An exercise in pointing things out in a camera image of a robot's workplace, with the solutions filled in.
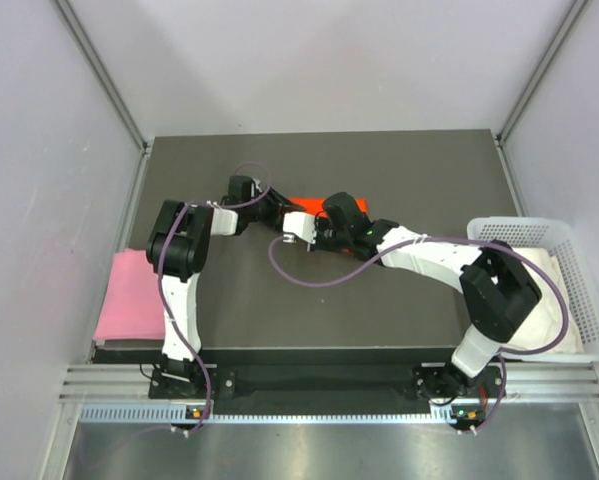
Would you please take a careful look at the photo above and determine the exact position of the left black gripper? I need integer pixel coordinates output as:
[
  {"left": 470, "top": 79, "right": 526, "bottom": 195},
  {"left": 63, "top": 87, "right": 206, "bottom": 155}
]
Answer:
[{"left": 244, "top": 186, "right": 303, "bottom": 231}]

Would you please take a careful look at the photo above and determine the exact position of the orange t-shirt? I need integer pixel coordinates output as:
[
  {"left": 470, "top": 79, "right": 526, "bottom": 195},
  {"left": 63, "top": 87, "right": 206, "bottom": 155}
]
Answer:
[{"left": 287, "top": 197, "right": 369, "bottom": 255}]

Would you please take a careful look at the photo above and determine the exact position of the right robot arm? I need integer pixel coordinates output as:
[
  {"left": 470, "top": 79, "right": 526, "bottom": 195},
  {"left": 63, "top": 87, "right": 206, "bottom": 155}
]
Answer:
[{"left": 308, "top": 192, "right": 542, "bottom": 396}]

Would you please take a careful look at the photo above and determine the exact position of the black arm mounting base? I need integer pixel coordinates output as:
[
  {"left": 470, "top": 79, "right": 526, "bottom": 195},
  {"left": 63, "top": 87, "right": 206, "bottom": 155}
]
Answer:
[{"left": 89, "top": 345, "right": 505, "bottom": 403}]

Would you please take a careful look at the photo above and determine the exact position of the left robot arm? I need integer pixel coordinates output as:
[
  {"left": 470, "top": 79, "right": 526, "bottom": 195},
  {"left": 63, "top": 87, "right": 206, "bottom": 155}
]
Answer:
[{"left": 146, "top": 175, "right": 305, "bottom": 399}]

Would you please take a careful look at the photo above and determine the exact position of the folded pink t-shirt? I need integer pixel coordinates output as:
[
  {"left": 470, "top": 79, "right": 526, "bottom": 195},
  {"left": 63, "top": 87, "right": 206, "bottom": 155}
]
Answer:
[{"left": 93, "top": 249, "right": 165, "bottom": 342}]

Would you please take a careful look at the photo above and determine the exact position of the white plastic basket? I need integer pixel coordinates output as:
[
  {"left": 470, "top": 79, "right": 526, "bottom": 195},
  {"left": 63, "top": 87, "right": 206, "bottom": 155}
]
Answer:
[{"left": 467, "top": 216, "right": 599, "bottom": 364}]

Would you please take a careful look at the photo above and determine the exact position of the white t-shirt in basket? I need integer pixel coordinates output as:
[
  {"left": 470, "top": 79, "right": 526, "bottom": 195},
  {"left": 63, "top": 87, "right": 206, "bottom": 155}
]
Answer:
[{"left": 503, "top": 248, "right": 583, "bottom": 355}]

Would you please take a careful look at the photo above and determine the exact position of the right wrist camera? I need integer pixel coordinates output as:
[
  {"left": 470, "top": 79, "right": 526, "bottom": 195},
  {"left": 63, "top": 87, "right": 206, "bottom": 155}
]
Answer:
[{"left": 282, "top": 212, "right": 317, "bottom": 245}]

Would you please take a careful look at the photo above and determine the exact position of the slotted cable duct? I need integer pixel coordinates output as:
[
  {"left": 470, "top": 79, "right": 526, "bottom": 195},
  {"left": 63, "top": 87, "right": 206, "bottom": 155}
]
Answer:
[{"left": 79, "top": 403, "right": 457, "bottom": 426}]

